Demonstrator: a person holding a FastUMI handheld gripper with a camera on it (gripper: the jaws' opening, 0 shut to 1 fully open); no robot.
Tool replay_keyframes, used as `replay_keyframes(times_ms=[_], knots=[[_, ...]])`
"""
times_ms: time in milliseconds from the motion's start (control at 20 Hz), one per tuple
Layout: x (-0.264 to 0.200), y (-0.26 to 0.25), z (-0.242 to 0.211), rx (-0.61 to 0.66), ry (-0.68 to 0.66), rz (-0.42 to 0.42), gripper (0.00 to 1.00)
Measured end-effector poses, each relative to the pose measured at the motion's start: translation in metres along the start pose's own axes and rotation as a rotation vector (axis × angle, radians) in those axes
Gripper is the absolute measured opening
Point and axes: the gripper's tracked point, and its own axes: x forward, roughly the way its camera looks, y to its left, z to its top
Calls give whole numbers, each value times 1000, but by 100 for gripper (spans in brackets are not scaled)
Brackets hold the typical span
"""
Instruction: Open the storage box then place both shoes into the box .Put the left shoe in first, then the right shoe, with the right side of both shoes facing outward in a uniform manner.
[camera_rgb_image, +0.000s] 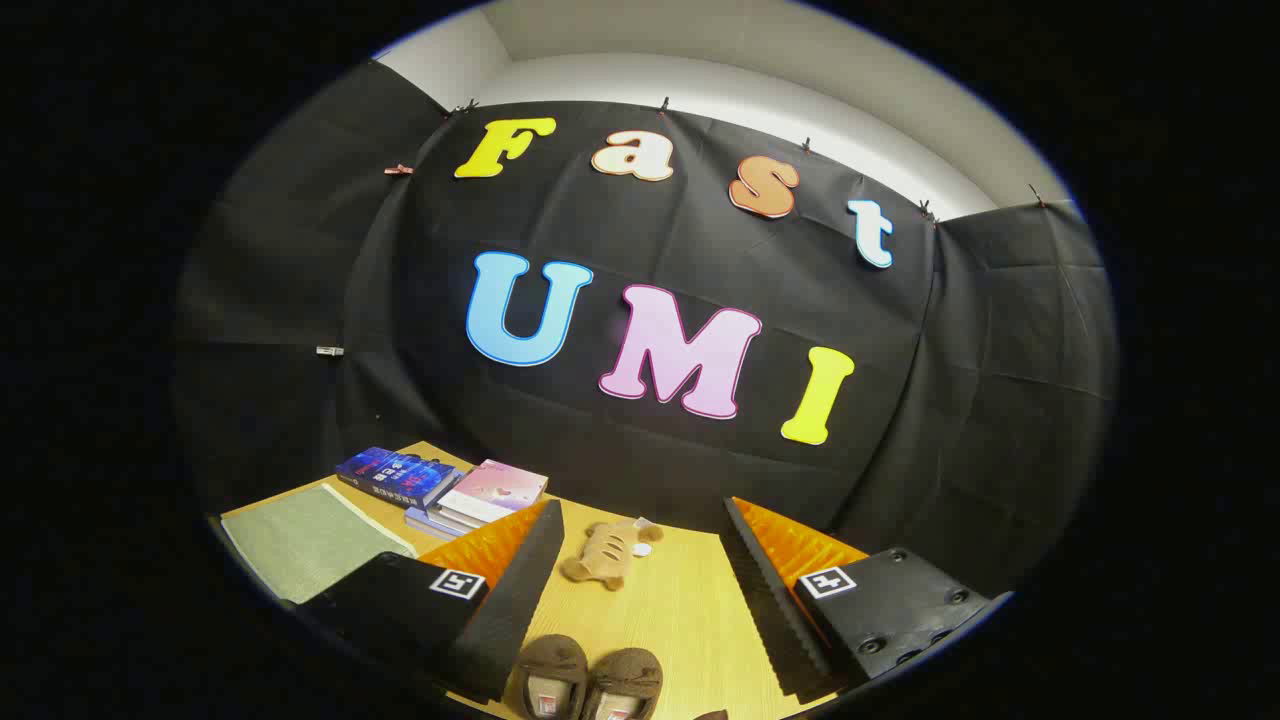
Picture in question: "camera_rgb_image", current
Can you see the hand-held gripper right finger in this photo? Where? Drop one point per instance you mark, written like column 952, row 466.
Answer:
column 770, row 600

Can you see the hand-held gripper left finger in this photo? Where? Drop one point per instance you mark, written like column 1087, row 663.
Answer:
column 520, row 600

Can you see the brown fuzzy shoe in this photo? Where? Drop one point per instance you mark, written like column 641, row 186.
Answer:
column 628, row 668
column 552, row 660

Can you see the green fabric storage box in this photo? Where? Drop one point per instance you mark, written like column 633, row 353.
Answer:
column 300, row 540

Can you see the brown plush toy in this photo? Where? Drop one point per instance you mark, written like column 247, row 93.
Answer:
column 605, row 555

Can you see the white paperback book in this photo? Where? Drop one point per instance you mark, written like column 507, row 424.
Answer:
column 452, row 516

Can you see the pink cover book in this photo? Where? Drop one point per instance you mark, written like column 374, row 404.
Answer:
column 500, row 485

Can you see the pale blue cover book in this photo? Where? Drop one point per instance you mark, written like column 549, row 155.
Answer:
column 430, row 524

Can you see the dark blue book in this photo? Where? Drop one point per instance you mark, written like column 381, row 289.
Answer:
column 395, row 475

